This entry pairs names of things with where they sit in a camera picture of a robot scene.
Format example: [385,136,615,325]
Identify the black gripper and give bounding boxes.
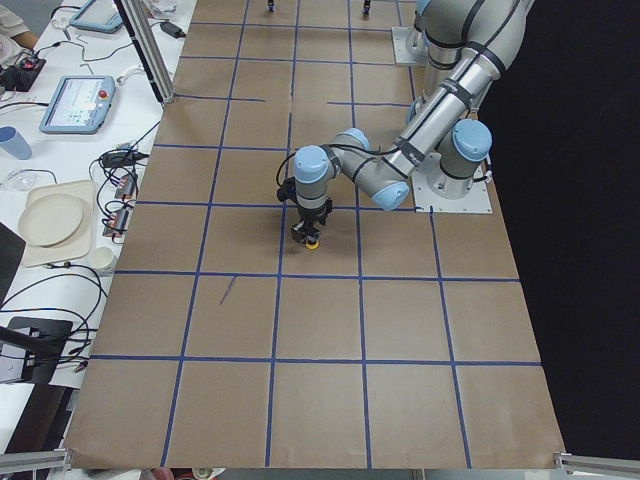
[290,197,333,243]

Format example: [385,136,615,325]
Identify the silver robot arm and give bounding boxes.
[277,43,499,248]
[419,0,527,73]

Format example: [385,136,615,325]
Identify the white paper cup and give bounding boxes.
[89,247,118,276]

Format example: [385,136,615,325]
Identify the beige tray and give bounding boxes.
[18,180,97,267]

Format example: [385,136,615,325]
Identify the black power adapter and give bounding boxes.
[160,21,186,39]

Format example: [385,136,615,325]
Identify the beige plate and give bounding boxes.
[18,194,83,246]

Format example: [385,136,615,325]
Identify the near teach pendant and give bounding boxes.
[39,75,116,134]

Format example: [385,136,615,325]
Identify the teach pendant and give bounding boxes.
[39,75,116,134]
[69,0,123,34]

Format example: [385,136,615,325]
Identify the far teach pendant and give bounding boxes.
[69,0,123,34]

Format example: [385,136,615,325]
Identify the blue plastic cup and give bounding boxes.
[0,126,32,160]

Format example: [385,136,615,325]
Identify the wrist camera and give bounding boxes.
[276,177,297,203]

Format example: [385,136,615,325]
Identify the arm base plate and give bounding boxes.
[411,153,493,214]
[391,26,428,66]

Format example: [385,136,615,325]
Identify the aluminium frame post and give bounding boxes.
[114,0,175,105]

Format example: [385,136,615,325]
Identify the black camera stand base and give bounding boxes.
[1,316,73,385]

